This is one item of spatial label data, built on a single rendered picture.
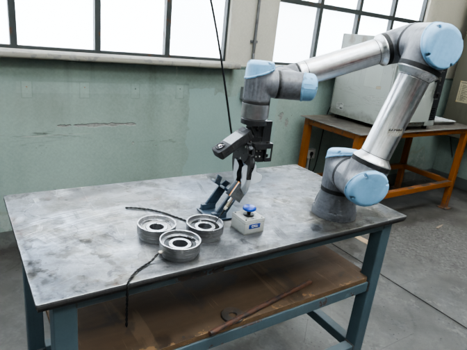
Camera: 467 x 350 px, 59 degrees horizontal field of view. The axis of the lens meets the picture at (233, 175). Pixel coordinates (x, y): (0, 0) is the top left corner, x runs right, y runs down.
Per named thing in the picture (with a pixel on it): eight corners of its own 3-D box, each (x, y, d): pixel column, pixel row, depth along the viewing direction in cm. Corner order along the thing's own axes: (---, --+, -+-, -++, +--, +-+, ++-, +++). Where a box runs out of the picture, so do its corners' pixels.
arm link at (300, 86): (308, 70, 118) (270, 66, 116) (322, 74, 108) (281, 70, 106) (303, 97, 121) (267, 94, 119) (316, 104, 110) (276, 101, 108)
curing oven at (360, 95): (389, 134, 293) (411, 38, 272) (328, 116, 341) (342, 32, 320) (439, 131, 327) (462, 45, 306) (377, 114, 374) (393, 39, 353)
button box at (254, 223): (244, 235, 119) (245, 220, 118) (231, 225, 125) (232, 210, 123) (266, 230, 124) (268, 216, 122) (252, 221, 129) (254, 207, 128)
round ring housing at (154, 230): (129, 232, 114) (130, 219, 113) (163, 224, 121) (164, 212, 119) (148, 249, 107) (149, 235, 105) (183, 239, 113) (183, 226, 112)
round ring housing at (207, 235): (229, 240, 116) (231, 226, 115) (196, 247, 110) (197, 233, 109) (210, 224, 124) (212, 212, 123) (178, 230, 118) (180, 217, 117)
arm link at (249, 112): (251, 105, 107) (235, 99, 113) (249, 123, 108) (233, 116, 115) (275, 105, 110) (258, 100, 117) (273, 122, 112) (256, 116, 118)
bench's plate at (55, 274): (36, 314, 83) (35, 305, 82) (3, 201, 129) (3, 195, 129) (406, 221, 147) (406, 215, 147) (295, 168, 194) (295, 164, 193)
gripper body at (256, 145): (271, 164, 116) (276, 121, 112) (245, 166, 112) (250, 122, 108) (256, 155, 122) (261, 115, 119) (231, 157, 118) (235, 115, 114)
